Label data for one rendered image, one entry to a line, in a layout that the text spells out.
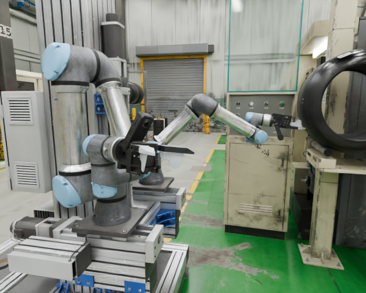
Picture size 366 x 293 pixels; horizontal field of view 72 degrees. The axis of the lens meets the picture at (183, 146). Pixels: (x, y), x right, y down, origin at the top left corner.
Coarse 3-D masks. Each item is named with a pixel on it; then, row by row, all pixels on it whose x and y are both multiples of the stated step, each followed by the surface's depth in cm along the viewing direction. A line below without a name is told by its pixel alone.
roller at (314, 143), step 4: (312, 144) 174; (316, 144) 165; (320, 144) 160; (316, 148) 163; (320, 148) 153; (324, 148) 148; (328, 148) 145; (324, 152) 145; (328, 152) 144; (332, 152) 144
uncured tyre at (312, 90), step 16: (336, 64) 136; (352, 64) 133; (320, 80) 139; (304, 96) 146; (320, 96) 140; (304, 112) 147; (320, 112) 141; (320, 128) 143; (336, 144) 142; (352, 144) 139
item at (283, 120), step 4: (272, 116) 158; (276, 116) 157; (280, 116) 156; (284, 116) 154; (288, 116) 154; (272, 120) 156; (276, 120) 158; (280, 120) 157; (284, 120) 155; (288, 120) 155; (280, 124) 157; (284, 124) 155; (288, 124) 155
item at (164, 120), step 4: (156, 120) 767; (160, 120) 769; (164, 120) 846; (156, 124) 769; (160, 124) 771; (164, 124) 848; (156, 128) 771; (160, 128) 773; (164, 128) 850; (156, 132) 773; (160, 132) 775; (148, 136) 813; (152, 136) 812; (144, 140) 777; (148, 140) 808
